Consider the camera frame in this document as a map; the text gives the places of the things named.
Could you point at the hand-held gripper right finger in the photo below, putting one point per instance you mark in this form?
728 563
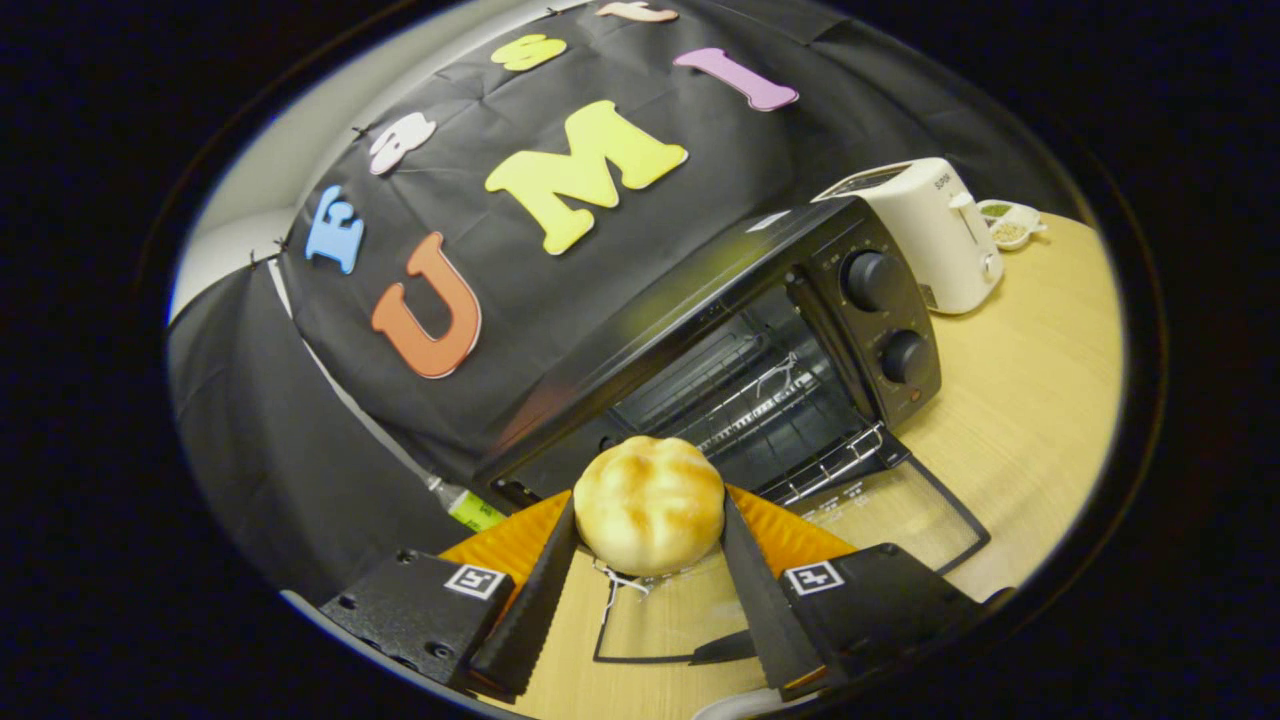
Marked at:
765 610

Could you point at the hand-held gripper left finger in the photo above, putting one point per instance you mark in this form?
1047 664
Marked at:
535 610

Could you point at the golden bread bun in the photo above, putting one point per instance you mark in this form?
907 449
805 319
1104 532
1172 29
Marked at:
650 505

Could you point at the black toaster oven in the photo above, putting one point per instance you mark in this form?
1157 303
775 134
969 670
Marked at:
700 290

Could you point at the white pop-up toaster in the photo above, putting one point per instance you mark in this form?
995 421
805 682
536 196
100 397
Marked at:
930 240

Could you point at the white square plate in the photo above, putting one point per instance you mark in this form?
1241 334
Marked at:
745 708

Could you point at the green label water bottle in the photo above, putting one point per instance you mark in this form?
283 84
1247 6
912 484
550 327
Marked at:
475 508

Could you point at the white divided snack dish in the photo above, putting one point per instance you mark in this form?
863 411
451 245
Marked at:
1010 228

